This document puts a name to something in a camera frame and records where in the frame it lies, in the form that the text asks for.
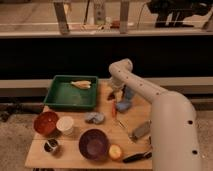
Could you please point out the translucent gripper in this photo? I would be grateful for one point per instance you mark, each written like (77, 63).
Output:
(116, 88)

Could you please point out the dark red grape bunch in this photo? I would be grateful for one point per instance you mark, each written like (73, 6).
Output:
(111, 96)

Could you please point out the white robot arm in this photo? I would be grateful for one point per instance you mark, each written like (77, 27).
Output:
(174, 138)

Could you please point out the blue grey cup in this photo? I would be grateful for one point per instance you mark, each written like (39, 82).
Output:
(128, 93)

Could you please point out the white paper cup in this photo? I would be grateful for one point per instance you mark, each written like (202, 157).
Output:
(65, 124)

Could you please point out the yellow banana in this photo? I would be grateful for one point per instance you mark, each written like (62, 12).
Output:
(81, 84)

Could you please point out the grey crumpled cloth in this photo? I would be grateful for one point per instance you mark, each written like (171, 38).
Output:
(94, 117)

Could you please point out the green plastic tray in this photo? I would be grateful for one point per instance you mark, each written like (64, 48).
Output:
(62, 95)

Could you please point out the grey rectangular block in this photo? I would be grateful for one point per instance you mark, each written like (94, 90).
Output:
(141, 131)

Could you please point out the purple bowl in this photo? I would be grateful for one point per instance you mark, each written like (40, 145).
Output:
(93, 145)

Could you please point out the yellow red apple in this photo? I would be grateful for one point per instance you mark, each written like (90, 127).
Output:
(115, 152)

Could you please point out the red bowl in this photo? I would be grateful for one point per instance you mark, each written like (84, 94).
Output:
(45, 123)

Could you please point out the black handled tool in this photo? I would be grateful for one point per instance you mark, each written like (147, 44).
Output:
(137, 157)

